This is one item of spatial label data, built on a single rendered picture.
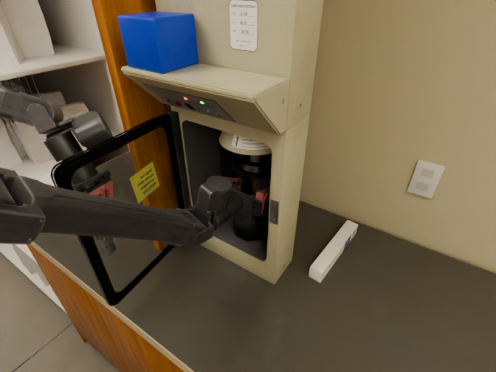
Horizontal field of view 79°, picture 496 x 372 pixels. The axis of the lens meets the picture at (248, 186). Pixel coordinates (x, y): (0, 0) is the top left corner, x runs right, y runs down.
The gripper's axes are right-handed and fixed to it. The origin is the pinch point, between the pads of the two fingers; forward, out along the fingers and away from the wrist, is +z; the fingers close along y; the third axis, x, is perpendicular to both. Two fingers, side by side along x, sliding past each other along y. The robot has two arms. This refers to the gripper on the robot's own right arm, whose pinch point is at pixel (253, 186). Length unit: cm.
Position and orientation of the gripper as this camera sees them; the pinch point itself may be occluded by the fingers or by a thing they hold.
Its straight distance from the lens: 83.9
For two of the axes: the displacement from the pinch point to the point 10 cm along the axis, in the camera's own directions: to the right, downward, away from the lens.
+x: -0.6, 8.5, 5.2
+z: 5.5, -4.1, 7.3
